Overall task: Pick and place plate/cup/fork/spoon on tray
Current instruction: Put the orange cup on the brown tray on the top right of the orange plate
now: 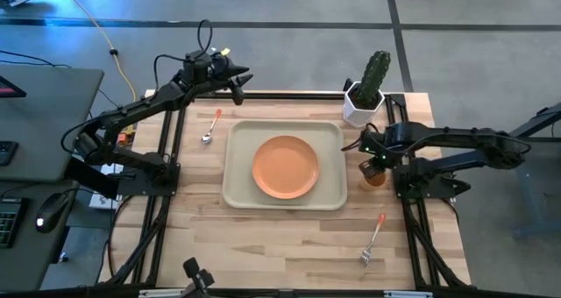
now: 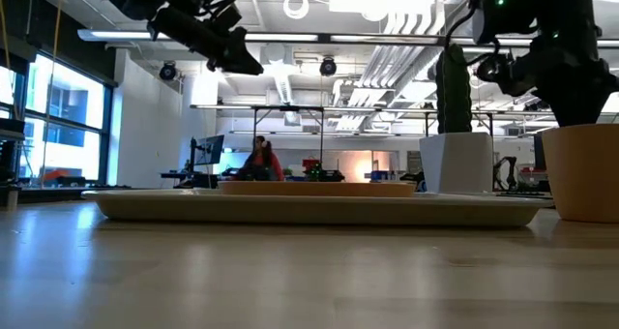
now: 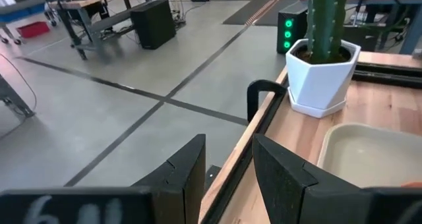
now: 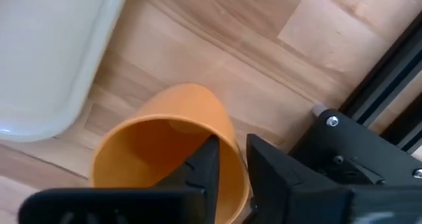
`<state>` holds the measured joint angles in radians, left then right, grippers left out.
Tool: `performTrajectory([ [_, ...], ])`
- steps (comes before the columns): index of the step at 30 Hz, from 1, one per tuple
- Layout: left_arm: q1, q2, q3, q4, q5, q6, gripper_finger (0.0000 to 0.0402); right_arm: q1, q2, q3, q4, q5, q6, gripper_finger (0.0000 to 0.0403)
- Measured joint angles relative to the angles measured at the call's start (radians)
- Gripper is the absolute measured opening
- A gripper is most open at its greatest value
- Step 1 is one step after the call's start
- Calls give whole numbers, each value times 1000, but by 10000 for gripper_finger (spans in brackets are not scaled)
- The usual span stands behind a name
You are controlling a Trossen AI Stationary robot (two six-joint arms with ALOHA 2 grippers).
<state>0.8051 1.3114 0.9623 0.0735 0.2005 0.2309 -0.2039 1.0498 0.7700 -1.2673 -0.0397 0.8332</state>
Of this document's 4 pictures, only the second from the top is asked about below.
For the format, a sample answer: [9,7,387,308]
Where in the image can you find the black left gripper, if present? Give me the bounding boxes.
[147,0,265,76]

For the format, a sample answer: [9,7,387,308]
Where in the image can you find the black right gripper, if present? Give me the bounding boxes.
[502,7,619,128]

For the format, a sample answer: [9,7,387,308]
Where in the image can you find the tan orange cup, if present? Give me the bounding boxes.
[541,123,619,224]

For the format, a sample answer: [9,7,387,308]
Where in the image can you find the round orange plate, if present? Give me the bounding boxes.
[217,180,417,198]

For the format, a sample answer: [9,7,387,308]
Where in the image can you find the beige rectangular tray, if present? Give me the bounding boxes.
[80,187,557,229]

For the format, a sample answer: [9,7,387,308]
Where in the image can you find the dark flat screen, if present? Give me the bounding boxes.
[532,132,550,172]

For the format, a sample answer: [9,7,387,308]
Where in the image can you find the black computer monitor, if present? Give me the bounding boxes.
[188,134,226,174]

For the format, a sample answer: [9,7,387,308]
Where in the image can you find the black keyboard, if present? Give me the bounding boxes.
[496,189,553,199]

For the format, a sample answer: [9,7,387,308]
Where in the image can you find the person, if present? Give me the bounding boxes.
[235,135,286,183]

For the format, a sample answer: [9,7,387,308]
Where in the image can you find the tall green cactus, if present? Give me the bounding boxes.
[434,43,474,135]

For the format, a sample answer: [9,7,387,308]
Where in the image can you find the black desk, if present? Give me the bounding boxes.
[160,170,220,191]

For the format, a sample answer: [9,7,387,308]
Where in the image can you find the white square planter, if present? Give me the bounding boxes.
[418,132,494,195]

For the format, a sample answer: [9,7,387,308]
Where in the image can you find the green and red machine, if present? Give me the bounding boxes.
[301,157,346,184]

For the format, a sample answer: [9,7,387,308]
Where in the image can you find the blue storage boxes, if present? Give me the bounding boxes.
[368,169,403,183]

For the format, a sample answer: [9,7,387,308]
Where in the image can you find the black shelf equipment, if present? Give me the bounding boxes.
[0,118,38,210]

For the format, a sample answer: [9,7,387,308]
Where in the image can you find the black metal gantry frame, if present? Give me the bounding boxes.
[424,108,495,137]
[251,105,326,175]

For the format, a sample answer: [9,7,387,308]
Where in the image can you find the white coiled cable ring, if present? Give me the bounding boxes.
[281,0,311,21]

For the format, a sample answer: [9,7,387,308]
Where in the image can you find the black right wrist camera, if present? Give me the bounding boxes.
[470,0,539,45]

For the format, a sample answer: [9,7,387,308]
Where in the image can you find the dark window frame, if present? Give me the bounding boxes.
[9,50,117,188]

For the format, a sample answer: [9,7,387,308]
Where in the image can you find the thin yellow cable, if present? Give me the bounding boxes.
[41,0,65,188]

